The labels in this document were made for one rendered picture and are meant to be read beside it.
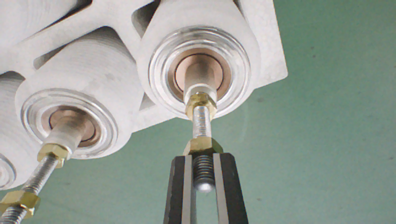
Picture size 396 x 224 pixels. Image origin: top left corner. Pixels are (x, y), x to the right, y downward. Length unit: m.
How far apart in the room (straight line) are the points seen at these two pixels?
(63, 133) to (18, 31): 0.07
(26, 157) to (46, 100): 0.09
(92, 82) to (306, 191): 0.70
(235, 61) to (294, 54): 0.32
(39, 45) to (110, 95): 0.11
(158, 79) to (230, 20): 0.06
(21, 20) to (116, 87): 0.07
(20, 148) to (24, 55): 0.09
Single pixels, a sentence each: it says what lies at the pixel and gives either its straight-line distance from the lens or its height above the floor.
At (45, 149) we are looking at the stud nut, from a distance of 0.20.
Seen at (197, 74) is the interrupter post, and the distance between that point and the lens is 0.15.
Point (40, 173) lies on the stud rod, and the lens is 0.19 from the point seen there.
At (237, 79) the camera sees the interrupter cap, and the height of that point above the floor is 0.25.
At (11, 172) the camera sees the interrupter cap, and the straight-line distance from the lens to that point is 0.30.
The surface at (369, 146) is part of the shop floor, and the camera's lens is 0.72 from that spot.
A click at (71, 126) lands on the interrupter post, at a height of 0.26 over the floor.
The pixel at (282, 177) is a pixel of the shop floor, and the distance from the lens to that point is 0.72.
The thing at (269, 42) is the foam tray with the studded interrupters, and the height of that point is 0.18.
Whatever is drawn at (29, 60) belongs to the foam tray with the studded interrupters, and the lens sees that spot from 0.30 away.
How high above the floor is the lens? 0.40
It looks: 53 degrees down
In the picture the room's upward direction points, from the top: 178 degrees clockwise
